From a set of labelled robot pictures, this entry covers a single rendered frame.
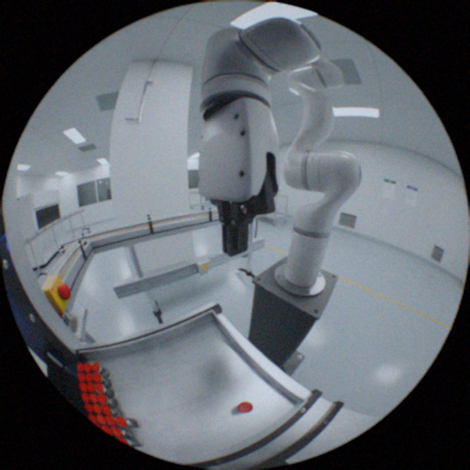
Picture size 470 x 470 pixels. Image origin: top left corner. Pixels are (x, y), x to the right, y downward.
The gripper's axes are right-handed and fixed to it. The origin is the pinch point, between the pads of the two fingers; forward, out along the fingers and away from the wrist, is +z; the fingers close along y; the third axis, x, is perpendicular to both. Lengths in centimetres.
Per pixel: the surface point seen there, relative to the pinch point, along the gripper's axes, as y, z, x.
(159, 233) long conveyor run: -82, 23, -1
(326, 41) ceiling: 8, -185, 111
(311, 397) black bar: 20.7, 20.2, -1.4
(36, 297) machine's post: -9.3, 5.3, -39.0
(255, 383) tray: 11.2, 22.0, -4.7
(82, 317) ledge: -22, 22, -39
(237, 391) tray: 10.4, 22.0, -7.9
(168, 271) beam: -85, 55, -1
